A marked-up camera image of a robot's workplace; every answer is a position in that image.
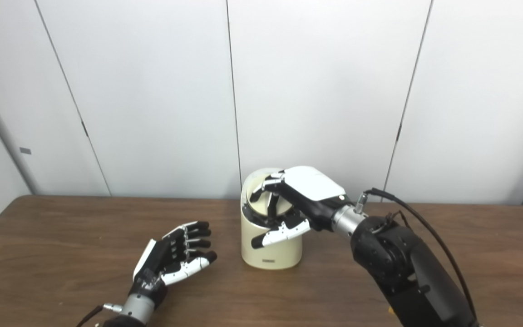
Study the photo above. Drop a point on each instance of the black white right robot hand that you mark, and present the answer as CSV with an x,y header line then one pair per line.
x,y
311,184

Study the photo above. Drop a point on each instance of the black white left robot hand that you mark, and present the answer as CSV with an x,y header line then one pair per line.
x,y
157,259

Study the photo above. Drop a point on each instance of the round cream bin lid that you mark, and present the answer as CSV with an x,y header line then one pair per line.
x,y
261,205

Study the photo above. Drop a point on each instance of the cream-colored bin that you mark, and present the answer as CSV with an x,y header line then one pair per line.
x,y
270,254

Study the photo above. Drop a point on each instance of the small grey wall label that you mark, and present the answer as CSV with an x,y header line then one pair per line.
x,y
25,151

